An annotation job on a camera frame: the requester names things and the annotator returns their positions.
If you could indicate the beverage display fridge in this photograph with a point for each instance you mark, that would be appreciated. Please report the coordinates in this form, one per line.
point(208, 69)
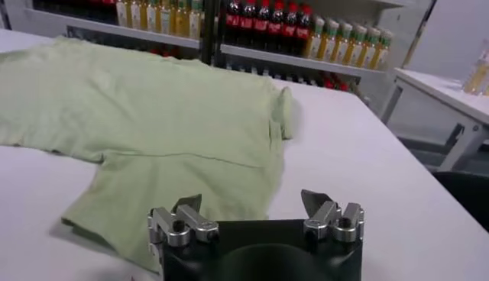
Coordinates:
point(382, 95)

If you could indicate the light green t-shirt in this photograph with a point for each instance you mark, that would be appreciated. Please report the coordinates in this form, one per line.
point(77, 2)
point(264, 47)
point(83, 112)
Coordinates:
point(153, 122)

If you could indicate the black fridge centre post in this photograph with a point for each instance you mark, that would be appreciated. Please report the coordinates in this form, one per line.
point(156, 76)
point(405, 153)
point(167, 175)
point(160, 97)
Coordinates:
point(209, 34)

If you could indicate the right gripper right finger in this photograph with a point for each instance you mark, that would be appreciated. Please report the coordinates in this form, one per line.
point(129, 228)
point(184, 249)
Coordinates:
point(332, 223)

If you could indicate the white fridge shelf board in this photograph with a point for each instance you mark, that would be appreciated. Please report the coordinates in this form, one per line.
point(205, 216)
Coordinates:
point(298, 60)
point(114, 28)

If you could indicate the red-capped cola bottle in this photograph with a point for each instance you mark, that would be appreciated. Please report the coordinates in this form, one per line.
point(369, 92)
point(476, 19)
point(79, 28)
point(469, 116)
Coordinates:
point(155, 52)
point(247, 22)
point(342, 86)
point(168, 53)
point(304, 32)
point(290, 30)
point(261, 24)
point(232, 21)
point(276, 27)
point(329, 84)

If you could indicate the clear glass bottle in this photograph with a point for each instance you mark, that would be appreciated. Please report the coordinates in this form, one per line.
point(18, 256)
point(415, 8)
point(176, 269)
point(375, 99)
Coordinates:
point(477, 72)

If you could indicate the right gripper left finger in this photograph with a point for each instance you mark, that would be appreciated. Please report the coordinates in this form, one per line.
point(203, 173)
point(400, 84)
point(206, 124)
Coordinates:
point(191, 225)

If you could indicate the black bin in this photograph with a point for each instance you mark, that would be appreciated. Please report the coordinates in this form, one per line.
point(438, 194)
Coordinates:
point(466, 198)

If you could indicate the reflective fridge side wall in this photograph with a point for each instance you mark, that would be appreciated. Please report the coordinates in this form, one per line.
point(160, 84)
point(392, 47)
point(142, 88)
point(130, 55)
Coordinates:
point(409, 23)

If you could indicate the white side table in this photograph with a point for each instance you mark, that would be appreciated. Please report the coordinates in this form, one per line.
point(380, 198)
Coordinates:
point(439, 91)

